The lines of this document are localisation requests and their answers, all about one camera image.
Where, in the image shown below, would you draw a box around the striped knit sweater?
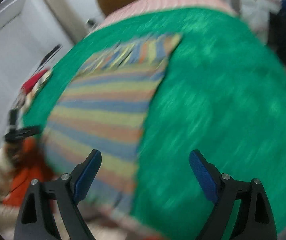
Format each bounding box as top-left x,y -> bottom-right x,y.
43,33 -> 181,210

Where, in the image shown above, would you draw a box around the green bed blanket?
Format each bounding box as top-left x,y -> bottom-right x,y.
23,8 -> 286,239

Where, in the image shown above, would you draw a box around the red folded garment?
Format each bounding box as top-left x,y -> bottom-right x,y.
21,68 -> 50,95

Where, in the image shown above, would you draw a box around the orange trousers of person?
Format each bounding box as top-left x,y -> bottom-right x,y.
2,137 -> 54,207

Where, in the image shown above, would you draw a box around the beige curtain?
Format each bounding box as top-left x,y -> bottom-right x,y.
44,0 -> 88,44

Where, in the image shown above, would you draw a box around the pink striped bed sheet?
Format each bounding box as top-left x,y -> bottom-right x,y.
96,0 -> 236,30

